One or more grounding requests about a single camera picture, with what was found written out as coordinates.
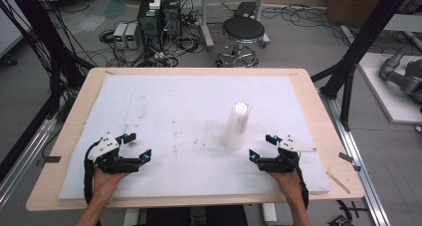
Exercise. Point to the aluminium rail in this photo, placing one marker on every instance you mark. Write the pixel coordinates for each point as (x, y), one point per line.
(355, 153)
(26, 156)

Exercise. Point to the black computer tower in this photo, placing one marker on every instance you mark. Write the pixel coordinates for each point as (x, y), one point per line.
(172, 17)
(149, 23)

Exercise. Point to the black metal frame stand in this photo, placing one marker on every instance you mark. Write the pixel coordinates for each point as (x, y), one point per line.
(40, 37)
(361, 46)

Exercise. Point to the person's dark trousers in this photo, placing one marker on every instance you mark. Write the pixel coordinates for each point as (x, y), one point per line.
(199, 216)

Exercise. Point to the white metal desk leg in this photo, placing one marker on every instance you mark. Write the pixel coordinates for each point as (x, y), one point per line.
(206, 20)
(262, 7)

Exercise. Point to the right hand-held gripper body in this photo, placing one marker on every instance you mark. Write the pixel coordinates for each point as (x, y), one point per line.
(292, 146)

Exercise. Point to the thin wooden stick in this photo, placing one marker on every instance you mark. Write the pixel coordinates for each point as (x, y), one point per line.
(338, 182)

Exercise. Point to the grey tape strip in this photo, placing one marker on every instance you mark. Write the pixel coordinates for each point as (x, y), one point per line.
(345, 157)

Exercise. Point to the white table leg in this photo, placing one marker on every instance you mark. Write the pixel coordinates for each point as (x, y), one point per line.
(269, 213)
(132, 217)

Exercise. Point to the white foam sheet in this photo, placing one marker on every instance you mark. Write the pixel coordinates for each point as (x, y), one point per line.
(185, 103)

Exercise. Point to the person's right hand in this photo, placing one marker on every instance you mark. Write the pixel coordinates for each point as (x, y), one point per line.
(290, 184)

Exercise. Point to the person's left hand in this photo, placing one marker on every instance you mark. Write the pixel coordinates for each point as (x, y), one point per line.
(104, 184)

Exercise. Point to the grey power supply unit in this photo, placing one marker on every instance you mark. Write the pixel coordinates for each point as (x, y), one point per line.
(132, 36)
(120, 35)

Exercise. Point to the stack of white cups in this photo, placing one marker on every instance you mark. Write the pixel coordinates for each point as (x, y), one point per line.
(237, 126)

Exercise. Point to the black round stool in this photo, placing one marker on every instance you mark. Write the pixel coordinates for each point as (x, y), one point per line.
(243, 28)

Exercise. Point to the white floor platform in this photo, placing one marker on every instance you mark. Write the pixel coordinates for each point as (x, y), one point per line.
(381, 96)

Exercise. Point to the dark tape strip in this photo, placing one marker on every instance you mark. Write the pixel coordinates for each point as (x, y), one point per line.
(53, 159)

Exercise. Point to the cardboard box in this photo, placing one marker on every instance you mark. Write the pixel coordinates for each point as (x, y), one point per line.
(355, 3)

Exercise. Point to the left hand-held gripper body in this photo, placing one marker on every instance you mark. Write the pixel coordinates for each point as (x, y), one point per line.
(106, 146)

